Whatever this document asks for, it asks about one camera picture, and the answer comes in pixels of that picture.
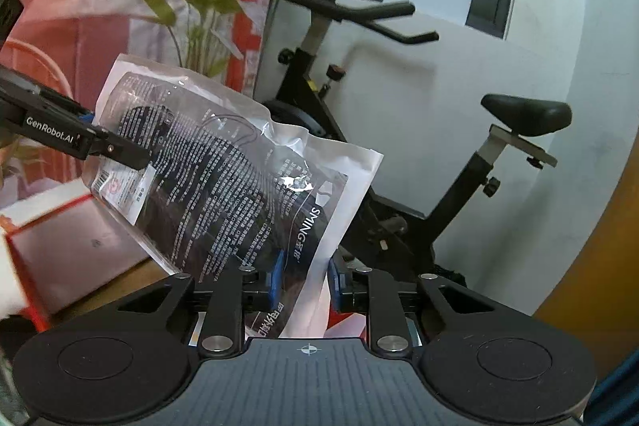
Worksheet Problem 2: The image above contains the clear plastic package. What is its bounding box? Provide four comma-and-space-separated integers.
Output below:
82, 53, 384, 339

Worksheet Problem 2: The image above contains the yellow dried plant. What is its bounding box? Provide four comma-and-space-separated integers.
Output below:
0, 134, 52, 193

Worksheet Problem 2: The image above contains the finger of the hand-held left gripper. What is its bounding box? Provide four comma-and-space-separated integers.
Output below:
84, 131, 151, 170
0, 65, 108, 136

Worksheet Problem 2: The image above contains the white board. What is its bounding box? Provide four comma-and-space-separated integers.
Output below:
319, 41, 443, 220

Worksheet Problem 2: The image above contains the black exercise bike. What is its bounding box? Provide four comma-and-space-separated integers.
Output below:
252, 0, 573, 302

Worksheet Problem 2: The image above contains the brown wooden door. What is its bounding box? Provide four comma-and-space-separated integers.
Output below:
533, 145, 639, 359

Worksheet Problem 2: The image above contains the white red-patterned curtain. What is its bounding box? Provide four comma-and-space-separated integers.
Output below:
127, 0, 289, 103

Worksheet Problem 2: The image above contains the red and white box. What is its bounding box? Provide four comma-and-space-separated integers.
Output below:
0, 179, 157, 333

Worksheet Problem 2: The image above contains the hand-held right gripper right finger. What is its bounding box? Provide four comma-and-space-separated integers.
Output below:
327, 260, 500, 358

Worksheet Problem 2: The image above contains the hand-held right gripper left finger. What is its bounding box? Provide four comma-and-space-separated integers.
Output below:
116, 256, 288, 358

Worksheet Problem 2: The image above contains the orange wire chair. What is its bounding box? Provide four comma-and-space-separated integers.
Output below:
0, 39, 77, 107

